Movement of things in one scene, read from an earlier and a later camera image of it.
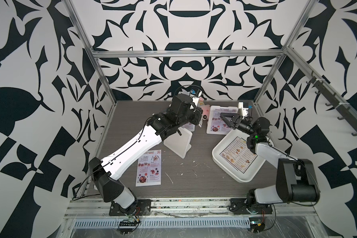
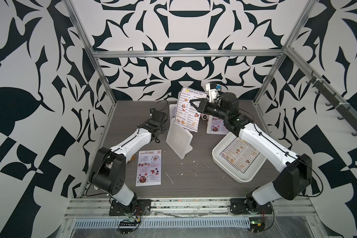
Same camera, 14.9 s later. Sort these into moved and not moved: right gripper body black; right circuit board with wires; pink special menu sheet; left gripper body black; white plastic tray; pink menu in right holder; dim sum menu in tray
Moved: right gripper body black; left gripper body black
Not moved: right circuit board with wires; pink menu in right holder; dim sum menu in tray; pink special menu sheet; white plastic tray
